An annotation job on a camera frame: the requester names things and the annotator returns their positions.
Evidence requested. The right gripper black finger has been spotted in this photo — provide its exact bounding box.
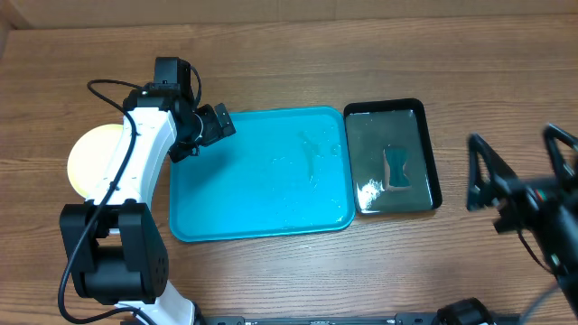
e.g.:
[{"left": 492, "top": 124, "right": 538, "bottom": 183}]
[
  {"left": 466, "top": 134, "right": 517, "bottom": 211},
  {"left": 543, "top": 124, "right": 577, "bottom": 185}
]

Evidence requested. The green dish sponge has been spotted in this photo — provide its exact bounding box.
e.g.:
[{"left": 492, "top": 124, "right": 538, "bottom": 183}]
[{"left": 384, "top": 146, "right": 411, "bottom": 190}]

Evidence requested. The yellow plate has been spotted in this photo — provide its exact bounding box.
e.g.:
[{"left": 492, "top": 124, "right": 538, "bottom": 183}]
[{"left": 67, "top": 124, "right": 123, "bottom": 199}]

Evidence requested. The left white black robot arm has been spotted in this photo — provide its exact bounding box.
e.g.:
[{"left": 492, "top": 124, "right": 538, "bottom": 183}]
[{"left": 57, "top": 84, "right": 235, "bottom": 324}]

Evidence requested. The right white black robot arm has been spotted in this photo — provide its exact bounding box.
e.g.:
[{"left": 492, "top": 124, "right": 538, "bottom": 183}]
[{"left": 432, "top": 124, "right": 577, "bottom": 324}]

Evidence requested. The blue plastic tray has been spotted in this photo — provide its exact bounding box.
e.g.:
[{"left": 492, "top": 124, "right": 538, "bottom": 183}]
[{"left": 169, "top": 107, "right": 356, "bottom": 243}]

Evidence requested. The black water tray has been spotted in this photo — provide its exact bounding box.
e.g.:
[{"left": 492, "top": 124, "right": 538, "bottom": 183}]
[{"left": 343, "top": 98, "right": 443, "bottom": 215}]

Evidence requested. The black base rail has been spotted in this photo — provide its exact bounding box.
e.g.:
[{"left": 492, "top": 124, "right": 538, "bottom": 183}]
[{"left": 120, "top": 312, "right": 521, "bottom": 325}]

